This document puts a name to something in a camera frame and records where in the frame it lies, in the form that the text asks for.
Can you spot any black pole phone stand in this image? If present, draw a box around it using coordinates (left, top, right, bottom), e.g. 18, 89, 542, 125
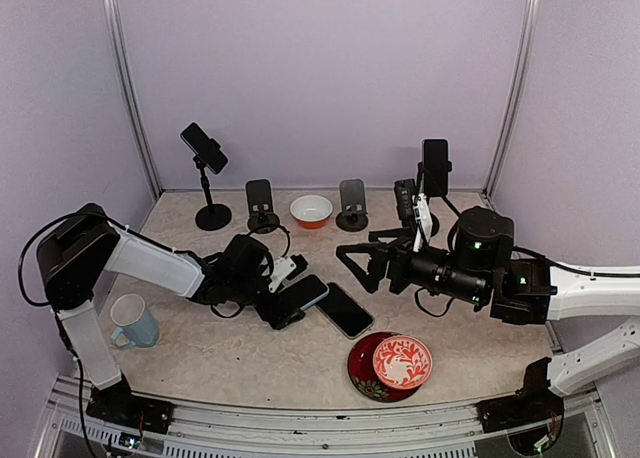
418, 138, 459, 215
187, 146, 232, 231

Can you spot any lone black smartphone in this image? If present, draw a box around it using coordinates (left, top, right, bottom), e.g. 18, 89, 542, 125
180, 122, 228, 174

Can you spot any red white patterned bowl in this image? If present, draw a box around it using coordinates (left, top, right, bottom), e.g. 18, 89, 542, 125
372, 335, 433, 391

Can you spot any left aluminium corner post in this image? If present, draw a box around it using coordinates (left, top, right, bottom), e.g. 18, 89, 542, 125
102, 0, 164, 201

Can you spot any right aluminium corner post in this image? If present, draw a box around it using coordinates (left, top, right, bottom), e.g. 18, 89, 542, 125
483, 0, 542, 201

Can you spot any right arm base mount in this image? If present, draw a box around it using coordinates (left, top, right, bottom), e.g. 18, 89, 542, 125
477, 358, 564, 433

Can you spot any light blue mug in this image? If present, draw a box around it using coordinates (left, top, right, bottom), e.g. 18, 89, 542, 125
109, 294, 160, 350

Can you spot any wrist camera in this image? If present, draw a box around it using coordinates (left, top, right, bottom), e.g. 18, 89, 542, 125
394, 179, 433, 252
268, 254, 308, 293

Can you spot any front aluminium frame rail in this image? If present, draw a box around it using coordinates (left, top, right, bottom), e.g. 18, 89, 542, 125
37, 372, 616, 458

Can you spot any orange white bowl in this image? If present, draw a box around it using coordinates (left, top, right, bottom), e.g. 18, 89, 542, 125
290, 195, 333, 230

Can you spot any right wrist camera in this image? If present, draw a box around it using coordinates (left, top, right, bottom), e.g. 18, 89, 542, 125
394, 179, 433, 252

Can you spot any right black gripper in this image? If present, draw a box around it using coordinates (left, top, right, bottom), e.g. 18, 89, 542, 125
336, 225, 490, 306

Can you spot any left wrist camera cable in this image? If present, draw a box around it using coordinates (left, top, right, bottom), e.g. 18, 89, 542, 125
247, 220, 294, 259

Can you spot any right small desk phone stand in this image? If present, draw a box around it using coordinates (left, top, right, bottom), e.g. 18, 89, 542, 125
336, 178, 369, 232

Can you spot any blue smartphone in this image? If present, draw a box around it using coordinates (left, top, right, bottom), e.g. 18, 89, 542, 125
286, 275, 329, 311

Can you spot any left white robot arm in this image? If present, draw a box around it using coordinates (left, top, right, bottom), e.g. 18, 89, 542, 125
32, 203, 307, 423

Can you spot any left small desk phone stand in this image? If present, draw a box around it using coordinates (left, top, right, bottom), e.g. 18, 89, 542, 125
245, 179, 280, 234

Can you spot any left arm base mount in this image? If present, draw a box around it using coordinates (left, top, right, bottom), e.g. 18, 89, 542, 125
86, 376, 174, 435

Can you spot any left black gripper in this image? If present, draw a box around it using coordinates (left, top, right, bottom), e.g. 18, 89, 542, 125
229, 264, 305, 329

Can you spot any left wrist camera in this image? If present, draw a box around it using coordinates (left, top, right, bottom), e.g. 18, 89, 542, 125
268, 254, 308, 293

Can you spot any dark red floral plate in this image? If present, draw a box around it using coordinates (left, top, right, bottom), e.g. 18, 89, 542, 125
347, 332, 419, 403

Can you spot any small desk phone stand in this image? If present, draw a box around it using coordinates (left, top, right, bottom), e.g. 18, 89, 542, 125
245, 179, 280, 234
336, 178, 369, 232

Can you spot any aluminium corner post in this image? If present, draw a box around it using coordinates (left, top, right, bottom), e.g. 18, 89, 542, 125
102, 0, 164, 201
483, 0, 542, 201

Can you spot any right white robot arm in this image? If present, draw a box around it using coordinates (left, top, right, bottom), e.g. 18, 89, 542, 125
336, 206, 639, 422

